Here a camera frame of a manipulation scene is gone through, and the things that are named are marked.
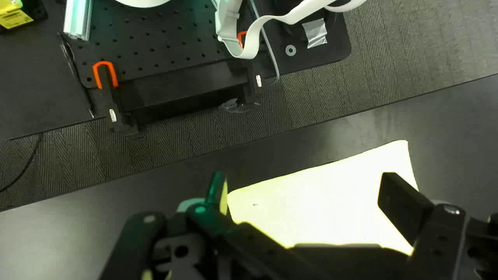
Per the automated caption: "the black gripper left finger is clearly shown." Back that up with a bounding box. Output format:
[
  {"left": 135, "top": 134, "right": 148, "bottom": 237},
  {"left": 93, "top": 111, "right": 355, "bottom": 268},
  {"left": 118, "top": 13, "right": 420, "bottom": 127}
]
[{"left": 99, "top": 173, "right": 330, "bottom": 280}]

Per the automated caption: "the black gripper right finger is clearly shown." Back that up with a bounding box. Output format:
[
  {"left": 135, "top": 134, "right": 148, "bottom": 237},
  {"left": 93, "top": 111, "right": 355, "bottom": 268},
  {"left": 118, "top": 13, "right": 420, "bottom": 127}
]
[{"left": 378, "top": 173, "right": 498, "bottom": 280}]

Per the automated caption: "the yellow towel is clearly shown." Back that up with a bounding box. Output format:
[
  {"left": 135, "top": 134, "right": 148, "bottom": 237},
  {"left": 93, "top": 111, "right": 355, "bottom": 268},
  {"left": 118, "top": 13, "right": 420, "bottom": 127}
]
[{"left": 227, "top": 141, "right": 418, "bottom": 256}]

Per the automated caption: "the black perforated breadboard base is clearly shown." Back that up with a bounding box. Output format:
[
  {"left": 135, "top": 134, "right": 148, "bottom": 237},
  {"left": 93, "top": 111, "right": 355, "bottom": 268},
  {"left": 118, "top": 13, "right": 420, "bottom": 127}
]
[{"left": 62, "top": 0, "right": 351, "bottom": 127}]

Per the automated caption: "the aluminium extrusion bar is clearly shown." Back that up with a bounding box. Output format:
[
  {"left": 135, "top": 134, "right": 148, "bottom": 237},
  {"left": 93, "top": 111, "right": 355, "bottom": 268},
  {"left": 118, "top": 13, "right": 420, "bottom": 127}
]
[{"left": 62, "top": 0, "right": 93, "bottom": 41}]

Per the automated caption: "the yellow object on floor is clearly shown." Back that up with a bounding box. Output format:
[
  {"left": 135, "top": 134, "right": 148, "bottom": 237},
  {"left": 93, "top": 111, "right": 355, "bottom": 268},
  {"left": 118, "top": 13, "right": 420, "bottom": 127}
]
[{"left": 0, "top": 0, "right": 32, "bottom": 30}]

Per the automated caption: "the thin black floor cable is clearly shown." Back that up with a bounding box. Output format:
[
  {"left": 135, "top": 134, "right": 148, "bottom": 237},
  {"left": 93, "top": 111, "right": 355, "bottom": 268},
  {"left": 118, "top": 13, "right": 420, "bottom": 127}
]
[{"left": 0, "top": 131, "right": 45, "bottom": 195}]

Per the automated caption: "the orange-handled clamp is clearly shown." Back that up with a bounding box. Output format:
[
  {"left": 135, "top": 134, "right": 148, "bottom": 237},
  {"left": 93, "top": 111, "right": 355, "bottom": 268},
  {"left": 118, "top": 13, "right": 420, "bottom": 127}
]
[{"left": 90, "top": 60, "right": 121, "bottom": 125}]

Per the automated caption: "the white flat ribbon cable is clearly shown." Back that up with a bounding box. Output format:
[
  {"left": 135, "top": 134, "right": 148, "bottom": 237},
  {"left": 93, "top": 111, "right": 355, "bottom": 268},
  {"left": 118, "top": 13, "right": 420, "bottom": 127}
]
[{"left": 213, "top": 0, "right": 367, "bottom": 60}]

